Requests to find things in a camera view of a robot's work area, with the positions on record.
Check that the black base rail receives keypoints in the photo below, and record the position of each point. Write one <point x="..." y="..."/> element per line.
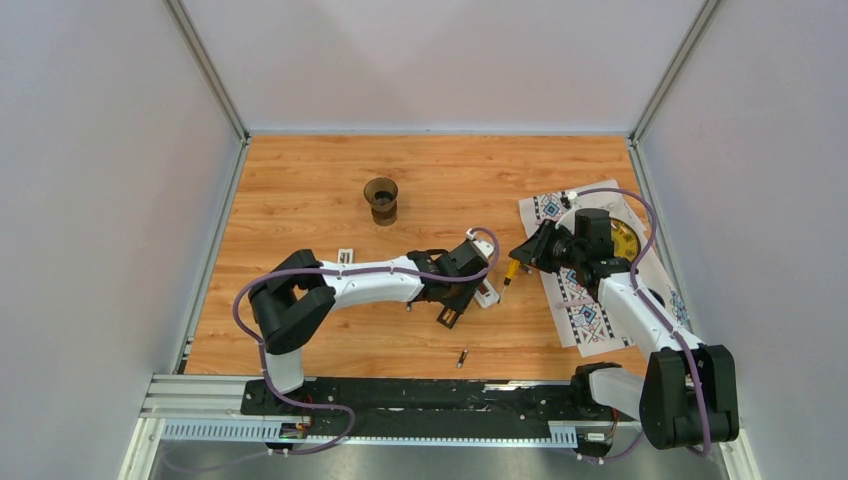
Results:
<point x="443" y="409"/>

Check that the small white remote control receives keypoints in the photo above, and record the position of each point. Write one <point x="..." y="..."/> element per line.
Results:
<point x="346" y="256"/>

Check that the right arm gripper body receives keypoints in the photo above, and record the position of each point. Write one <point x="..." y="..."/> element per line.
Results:
<point x="560" y="250"/>

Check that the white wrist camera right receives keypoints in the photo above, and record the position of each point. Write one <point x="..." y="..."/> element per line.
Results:
<point x="570" y="203"/>

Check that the yellow handled screwdriver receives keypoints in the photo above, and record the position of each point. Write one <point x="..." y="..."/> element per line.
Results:
<point x="512" y="270"/>

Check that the brown translucent plastic cup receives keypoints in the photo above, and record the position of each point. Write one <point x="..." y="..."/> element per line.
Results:
<point x="381" y="195"/>

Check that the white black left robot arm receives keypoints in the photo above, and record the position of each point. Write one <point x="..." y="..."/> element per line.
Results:
<point x="290" y="303"/>

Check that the patterned white cloth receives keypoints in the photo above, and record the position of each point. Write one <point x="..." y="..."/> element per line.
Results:
<point x="580" y="321"/>

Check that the yellow patterned plate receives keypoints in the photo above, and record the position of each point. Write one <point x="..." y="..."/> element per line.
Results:
<point x="626" y="241"/>

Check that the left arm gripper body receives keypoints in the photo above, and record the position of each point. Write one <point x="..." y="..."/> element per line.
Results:
<point x="460" y="291"/>

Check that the aluminium frame rail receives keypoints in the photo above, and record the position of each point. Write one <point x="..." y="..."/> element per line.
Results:
<point x="197" y="407"/>

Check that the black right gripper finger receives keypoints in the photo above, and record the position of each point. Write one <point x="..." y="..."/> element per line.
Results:
<point x="541" y="238"/>
<point x="529" y="255"/>

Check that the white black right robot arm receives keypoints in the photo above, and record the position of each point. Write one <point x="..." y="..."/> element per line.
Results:
<point x="649" y="338"/>

